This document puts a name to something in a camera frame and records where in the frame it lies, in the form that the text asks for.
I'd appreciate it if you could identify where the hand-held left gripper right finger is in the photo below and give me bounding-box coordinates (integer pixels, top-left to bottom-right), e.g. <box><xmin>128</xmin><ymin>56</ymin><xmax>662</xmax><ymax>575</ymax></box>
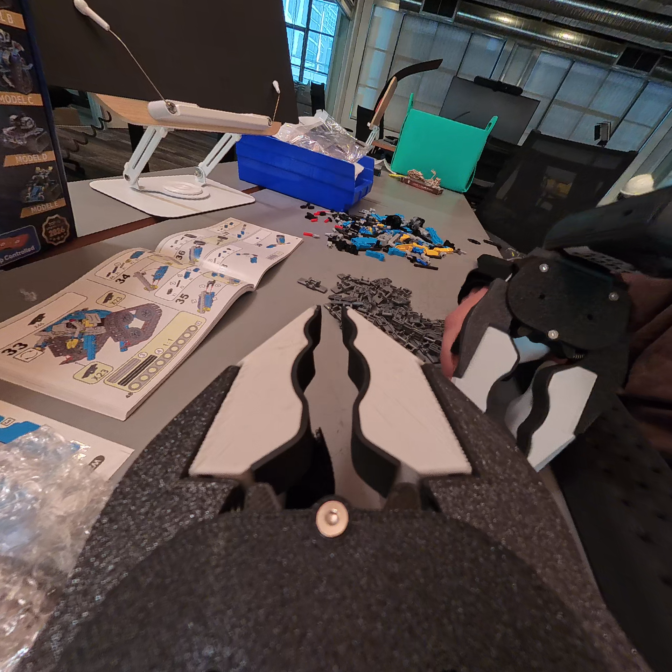
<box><xmin>340</xmin><ymin>306</ymin><xmax>473</xmax><ymax>484</ymax></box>

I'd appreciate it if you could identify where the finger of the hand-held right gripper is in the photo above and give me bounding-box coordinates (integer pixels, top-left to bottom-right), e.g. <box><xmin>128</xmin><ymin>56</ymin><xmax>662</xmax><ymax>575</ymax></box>
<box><xmin>453</xmin><ymin>325</ymin><xmax>522</xmax><ymax>415</ymax></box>
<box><xmin>516</xmin><ymin>362</ymin><xmax>599</xmax><ymax>471</ymax></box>

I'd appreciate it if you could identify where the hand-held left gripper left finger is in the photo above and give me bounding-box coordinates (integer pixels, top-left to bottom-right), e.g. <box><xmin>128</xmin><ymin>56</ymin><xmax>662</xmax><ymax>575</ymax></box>
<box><xmin>188</xmin><ymin>304</ymin><xmax>322</xmax><ymax>484</ymax></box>

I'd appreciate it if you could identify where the pile of grey track pieces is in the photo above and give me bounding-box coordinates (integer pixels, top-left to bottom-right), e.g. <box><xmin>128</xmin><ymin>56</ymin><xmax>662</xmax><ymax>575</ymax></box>
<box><xmin>322</xmin><ymin>272</ymin><xmax>448</xmax><ymax>366</ymax></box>

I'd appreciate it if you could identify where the grey desk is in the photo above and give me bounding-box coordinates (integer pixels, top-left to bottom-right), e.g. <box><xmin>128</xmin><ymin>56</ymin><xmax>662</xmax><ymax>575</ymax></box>
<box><xmin>0</xmin><ymin>157</ymin><xmax>573</xmax><ymax>578</ymax></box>

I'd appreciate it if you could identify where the curved wooden desk lamp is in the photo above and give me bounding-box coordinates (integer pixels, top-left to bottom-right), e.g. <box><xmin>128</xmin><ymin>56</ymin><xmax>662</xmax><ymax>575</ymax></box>
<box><xmin>366</xmin><ymin>58</ymin><xmax>445</xmax><ymax>144</ymax></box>

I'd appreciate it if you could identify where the person's right hand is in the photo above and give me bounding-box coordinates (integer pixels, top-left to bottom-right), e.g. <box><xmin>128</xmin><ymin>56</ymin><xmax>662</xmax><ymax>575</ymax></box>
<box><xmin>440</xmin><ymin>286</ymin><xmax>494</xmax><ymax>380</ymax></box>

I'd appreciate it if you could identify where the heap of blue black bricks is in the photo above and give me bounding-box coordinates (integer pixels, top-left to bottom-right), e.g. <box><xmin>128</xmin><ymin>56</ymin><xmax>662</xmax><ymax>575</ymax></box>
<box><xmin>324</xmin><ymin>206</ymin><xmax>469</xmax><ymax>272</ymax></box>

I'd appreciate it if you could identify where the building instruction booklet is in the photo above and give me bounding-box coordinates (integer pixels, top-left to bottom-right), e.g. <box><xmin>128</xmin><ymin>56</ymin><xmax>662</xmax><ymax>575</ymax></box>
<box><xmin>0</xmin><ymin>217</ymin><xmax>305</xmax><ymax>422</ymax></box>

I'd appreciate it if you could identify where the blue sticker sheet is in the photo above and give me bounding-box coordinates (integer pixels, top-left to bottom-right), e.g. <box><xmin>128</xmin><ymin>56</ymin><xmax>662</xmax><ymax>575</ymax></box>
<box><xmin>0</xmin><ymin>400</ymin><xmax>135</xmax><ymax>482</ymax></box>

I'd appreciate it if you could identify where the small wooden model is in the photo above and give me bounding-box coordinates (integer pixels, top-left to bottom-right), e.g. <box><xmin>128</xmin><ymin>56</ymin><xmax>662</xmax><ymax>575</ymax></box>
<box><xmin>400</xmin><ymin>168</ymin><xmax>445</xmax><ymax>196</ymax></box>

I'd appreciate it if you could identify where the black monitor screen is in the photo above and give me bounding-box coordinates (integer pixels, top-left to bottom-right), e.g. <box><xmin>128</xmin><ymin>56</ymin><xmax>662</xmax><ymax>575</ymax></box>
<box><xmin>439</xmin><ymin>75</ymin><xmax>543</xmax><ymax>146</ymax></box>

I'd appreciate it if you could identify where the white adjustable stand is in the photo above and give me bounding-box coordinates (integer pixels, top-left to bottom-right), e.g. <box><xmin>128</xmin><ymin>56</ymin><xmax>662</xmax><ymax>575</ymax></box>
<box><xmin>73</xmin><ymin>0</ymin><xmax>288</xmax><ymax>219</ymax></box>

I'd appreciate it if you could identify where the blue plastic bin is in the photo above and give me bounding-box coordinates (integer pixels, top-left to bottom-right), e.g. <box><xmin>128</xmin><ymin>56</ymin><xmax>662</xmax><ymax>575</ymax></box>
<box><xmin>234</xmin><ymin>133</ymin><xmax>377</xmax><ymax>204</ymax></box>

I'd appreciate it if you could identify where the clear plastic bags bundle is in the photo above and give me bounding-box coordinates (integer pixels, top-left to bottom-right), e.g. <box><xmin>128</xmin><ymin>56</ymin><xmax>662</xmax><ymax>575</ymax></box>
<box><xmin>274</xmin><ymin>114</ymin><xmax>372</xmax><ymax>165</ymax></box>

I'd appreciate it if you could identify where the blue building set box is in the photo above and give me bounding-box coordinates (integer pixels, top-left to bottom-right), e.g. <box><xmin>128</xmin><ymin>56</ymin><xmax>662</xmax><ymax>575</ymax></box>
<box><xmin>0</xmin><ymin>0</ymin><xmax>79</xmax><ymax>270</ymax></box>

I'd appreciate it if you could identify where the black panel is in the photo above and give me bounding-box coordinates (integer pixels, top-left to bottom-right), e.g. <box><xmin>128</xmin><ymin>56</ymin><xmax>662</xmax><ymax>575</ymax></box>
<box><xmin>30</xmin><ymin>0</ymin><xmax>301</xmax><ymax>128</ymax></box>

